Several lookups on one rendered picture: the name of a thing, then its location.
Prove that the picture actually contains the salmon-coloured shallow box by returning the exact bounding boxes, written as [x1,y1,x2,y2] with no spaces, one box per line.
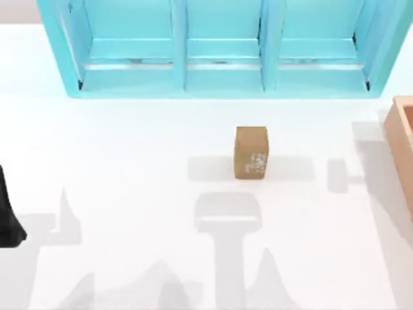
[383,96,413,223]

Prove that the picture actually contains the light blue rack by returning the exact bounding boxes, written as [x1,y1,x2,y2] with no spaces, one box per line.
[35,0,413,99]

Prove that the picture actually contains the brown cardboard box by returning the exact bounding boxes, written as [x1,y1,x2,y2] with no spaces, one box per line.
[234,125,270,180]

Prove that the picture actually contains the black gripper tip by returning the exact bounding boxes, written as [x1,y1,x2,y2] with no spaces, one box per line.
[0,165,28,249]

